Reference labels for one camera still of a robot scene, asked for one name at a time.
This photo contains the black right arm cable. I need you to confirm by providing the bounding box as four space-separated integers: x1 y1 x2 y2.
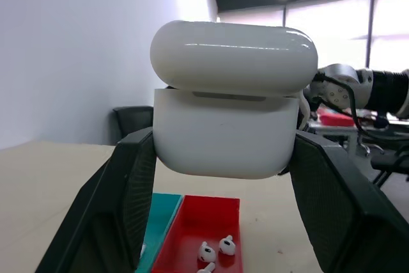
312 73 390 132

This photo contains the white earbud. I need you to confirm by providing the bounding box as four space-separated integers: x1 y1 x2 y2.
198 241 219 263
196 261 217 273
218 235 237 256

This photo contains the white earbud charging case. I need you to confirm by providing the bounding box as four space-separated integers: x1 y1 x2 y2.
149 19 319 180

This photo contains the red plastic tray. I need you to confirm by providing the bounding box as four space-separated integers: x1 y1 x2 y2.
151 194 245 273

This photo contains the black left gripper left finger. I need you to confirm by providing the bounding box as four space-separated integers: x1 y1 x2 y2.
34 126 157 273

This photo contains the red background bin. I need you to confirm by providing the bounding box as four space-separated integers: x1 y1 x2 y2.
316 108 357 127

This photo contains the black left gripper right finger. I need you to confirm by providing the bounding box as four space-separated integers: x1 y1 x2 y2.
288 130 409 273

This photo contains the teal plastic tray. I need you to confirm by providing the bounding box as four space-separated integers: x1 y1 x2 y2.
135 192 184 273

